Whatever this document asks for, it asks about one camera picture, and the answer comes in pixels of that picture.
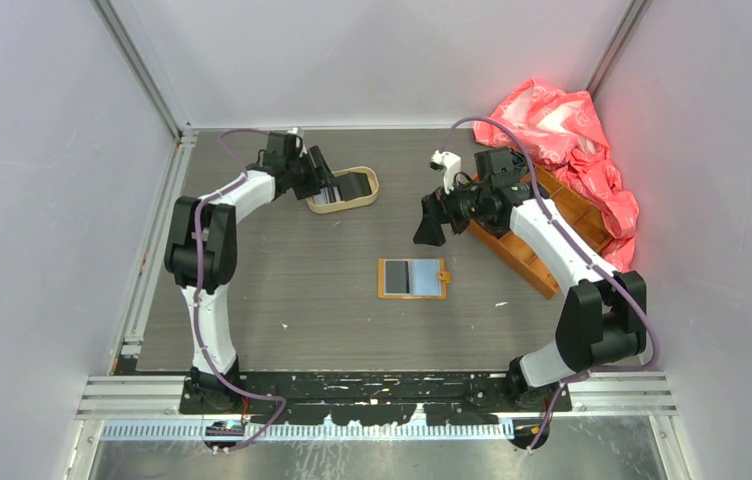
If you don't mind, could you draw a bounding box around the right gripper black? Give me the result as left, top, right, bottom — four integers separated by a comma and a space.
413, 174, 491, 247

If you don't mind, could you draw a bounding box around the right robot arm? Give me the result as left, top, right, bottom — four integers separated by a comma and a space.
413, 147, 648, 411

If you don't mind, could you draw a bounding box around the pink plastic bag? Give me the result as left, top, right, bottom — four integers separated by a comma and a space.
488, 79, 639, 272

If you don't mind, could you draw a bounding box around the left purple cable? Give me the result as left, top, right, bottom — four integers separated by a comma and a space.
191, 128, 288, 455

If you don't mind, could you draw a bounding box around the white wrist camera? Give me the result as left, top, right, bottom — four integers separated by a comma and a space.
286, 127, 305, 156
429, 150, 462, 194

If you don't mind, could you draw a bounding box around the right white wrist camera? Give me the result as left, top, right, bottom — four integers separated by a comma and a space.
429, 150, 462, 194

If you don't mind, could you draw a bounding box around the stack of striped cards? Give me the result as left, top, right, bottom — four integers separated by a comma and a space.
313, 187, 342, 205

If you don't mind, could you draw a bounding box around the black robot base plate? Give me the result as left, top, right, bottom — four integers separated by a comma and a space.
178, 371, 571, 426

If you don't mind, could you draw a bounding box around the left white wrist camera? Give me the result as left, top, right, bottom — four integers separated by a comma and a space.
286, 127, 305, 156

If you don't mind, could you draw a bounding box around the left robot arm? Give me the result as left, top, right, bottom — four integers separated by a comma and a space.
164, 128, 330, 413

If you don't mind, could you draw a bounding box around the beige oval tray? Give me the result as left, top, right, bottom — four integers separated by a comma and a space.
306, 166, 380, 215

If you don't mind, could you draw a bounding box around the orange card holder wallet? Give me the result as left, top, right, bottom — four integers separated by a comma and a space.
377, 258, 452, 300

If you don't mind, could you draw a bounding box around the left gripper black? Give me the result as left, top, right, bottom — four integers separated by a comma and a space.
286, 146, 338, 200

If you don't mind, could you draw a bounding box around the aluminium front rail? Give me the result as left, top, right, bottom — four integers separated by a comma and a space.
76, 372, 677, 451

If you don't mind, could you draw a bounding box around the orange compartment organizer box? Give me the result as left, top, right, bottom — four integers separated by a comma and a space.
468, 166, 613, 299

